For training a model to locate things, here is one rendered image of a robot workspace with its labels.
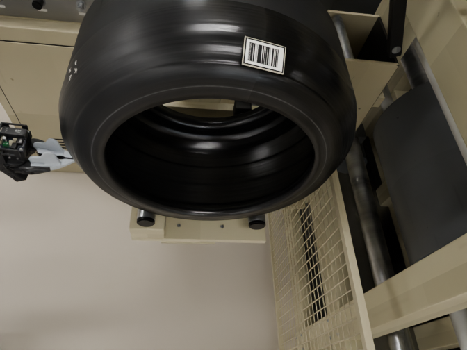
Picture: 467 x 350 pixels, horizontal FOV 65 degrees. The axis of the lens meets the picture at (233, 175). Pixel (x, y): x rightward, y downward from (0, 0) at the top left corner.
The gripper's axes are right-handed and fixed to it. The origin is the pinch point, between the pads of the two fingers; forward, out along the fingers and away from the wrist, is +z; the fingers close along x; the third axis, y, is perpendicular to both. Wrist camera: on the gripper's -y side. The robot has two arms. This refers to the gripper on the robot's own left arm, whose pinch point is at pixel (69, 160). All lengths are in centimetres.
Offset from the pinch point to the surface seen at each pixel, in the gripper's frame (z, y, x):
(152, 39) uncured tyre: 16.5, 44.9, -7.9
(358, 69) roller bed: 65, 26, 19
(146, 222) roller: 19.1, -6.4, -11.3
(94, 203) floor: -6, -101, 39
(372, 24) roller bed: 73, 27, 37
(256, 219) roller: 45.9, -1.9, -10.4
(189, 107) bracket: 27.7, -1.5, 23.3
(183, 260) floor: 40, -95, 10
